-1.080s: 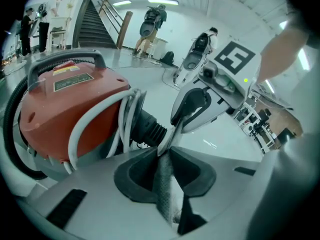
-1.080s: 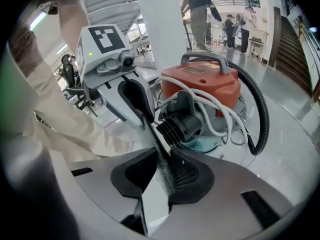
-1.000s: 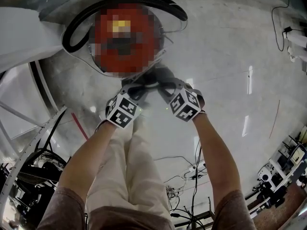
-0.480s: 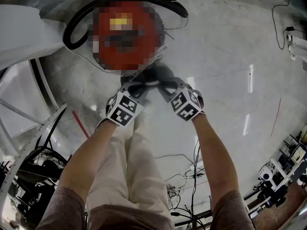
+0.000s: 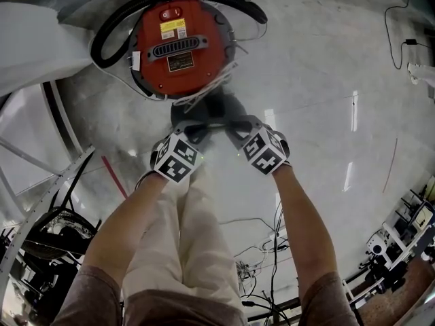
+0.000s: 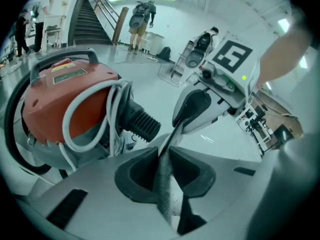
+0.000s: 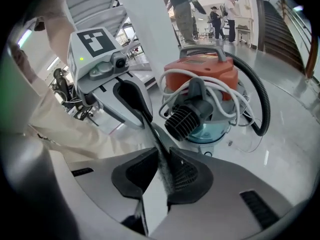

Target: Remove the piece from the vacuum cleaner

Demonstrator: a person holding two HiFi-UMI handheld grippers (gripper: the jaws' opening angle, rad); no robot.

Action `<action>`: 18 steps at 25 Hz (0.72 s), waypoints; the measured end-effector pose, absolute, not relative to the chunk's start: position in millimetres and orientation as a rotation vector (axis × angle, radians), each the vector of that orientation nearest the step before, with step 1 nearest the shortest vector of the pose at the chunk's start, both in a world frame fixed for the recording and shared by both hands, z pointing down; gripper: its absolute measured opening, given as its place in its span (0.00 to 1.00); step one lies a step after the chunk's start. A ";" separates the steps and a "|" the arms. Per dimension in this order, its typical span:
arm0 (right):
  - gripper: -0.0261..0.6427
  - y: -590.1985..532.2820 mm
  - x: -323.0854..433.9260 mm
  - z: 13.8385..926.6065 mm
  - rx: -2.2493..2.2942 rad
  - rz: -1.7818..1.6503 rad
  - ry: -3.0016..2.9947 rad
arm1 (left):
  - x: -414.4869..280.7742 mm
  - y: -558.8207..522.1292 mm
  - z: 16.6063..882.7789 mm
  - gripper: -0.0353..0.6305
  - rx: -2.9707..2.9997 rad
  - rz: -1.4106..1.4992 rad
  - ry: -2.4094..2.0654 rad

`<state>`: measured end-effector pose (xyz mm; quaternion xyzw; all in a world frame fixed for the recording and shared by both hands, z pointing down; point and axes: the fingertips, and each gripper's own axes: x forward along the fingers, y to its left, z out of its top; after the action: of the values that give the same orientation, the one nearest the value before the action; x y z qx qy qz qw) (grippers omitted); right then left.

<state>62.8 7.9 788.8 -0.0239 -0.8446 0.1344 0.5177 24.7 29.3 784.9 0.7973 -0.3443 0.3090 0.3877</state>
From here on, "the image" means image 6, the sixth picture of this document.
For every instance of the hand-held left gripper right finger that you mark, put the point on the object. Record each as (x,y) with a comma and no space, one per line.
(225,184)

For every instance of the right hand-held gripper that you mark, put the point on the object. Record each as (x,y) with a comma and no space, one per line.
(232,66)

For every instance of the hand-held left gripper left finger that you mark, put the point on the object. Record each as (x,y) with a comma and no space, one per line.
(100,199)

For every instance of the black ribbed vacuum piece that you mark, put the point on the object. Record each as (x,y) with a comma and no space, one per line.
(143,119)

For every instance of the red and grey vacuum cleaner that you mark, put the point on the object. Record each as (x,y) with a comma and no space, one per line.
(57,101)

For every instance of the person's right forearm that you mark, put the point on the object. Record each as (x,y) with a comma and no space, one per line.
(280,54)

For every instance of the white step ladder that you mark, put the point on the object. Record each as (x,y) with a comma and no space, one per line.
(178,64)

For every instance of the black backpack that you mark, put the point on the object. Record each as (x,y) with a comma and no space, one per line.
(165,54)

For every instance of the cluttered work desk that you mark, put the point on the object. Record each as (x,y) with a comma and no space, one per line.
(260,124)

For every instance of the white low cabinet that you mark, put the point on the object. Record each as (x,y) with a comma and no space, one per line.
(156,42)

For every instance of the dark staircase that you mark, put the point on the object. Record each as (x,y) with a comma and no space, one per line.
(87,24)

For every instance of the white wooden chair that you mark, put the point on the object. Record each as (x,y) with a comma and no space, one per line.
(53,31)

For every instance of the wooden stair post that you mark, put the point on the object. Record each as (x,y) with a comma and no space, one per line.
(120,26)

